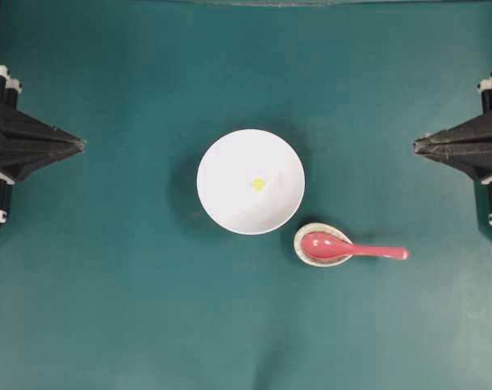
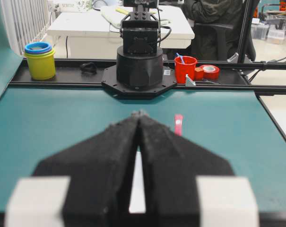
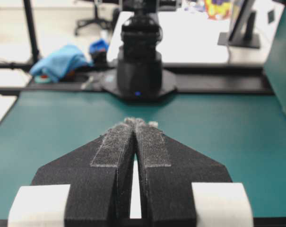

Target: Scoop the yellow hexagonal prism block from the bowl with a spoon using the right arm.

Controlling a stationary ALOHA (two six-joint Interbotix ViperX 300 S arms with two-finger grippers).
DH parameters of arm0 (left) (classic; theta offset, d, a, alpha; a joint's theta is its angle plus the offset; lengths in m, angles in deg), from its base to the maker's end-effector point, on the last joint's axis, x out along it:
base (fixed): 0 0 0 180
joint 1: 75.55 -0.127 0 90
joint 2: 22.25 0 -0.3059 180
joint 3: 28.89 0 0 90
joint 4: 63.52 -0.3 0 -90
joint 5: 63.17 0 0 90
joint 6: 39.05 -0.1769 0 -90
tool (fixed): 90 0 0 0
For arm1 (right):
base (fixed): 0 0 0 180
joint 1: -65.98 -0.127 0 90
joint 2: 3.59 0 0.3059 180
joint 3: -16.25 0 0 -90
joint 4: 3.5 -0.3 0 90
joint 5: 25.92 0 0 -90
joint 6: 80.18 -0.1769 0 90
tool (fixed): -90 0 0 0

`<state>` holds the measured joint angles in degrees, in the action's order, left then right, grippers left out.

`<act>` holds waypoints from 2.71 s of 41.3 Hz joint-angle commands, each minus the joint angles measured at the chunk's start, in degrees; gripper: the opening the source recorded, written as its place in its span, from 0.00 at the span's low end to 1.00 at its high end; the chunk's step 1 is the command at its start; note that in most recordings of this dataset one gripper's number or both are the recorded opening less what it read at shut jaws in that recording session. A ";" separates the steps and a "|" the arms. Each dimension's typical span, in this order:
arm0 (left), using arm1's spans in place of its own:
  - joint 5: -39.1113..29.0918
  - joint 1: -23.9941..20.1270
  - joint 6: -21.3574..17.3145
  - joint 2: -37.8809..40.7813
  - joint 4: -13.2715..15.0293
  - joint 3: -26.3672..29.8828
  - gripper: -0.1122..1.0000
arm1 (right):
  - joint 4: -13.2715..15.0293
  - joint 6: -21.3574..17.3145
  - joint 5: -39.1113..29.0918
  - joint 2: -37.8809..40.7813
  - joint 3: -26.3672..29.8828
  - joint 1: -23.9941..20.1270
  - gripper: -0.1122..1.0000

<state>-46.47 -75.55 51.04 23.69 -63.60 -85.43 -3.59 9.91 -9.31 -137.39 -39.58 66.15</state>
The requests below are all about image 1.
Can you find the white round bowl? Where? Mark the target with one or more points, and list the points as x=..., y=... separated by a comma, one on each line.
x=231, y=163

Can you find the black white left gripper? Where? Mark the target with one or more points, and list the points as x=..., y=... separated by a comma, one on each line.
x=19, y=159

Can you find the speckled ceramic spoon rest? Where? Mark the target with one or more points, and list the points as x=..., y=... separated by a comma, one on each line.
x=321, y=228

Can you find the yellow hexagonal prism block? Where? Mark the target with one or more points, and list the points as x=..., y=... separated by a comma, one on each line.
x=258, y=184

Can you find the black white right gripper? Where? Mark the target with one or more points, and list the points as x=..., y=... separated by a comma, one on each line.
x=460, y=147

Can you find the pink plastic soup spoon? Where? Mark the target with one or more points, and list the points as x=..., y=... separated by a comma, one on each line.
x=323, y=246

